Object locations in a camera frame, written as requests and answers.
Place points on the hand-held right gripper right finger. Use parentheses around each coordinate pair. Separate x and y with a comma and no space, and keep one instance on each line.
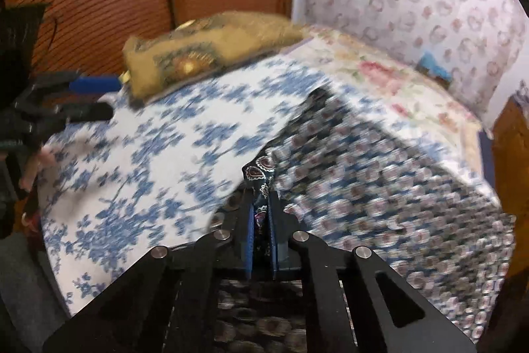
(273,249)

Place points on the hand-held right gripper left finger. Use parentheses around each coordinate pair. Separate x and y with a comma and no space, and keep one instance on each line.
(249,249)

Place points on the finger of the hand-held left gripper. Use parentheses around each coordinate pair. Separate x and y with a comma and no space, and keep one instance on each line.
(95,84)
(86,112)

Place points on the navy patterned pajama shirt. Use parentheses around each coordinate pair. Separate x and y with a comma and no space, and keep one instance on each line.
(372,191)

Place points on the person's left hand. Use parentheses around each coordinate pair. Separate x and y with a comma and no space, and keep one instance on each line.
(35,167)

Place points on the white blue floral sheet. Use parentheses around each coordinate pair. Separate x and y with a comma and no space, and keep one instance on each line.
(144,154)

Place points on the yellow patterned pillow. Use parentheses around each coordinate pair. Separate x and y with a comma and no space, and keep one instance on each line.
(215,43)

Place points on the rose print blanket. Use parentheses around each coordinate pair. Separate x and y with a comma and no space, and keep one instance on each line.
(392,76)

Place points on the navy blue bedspread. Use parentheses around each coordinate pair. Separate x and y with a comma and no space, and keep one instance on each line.
(486,158)

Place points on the blue box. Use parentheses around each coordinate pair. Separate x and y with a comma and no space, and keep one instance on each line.
(433,67)

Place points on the wooden dresser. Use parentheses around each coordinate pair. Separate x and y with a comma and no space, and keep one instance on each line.
(509,138)

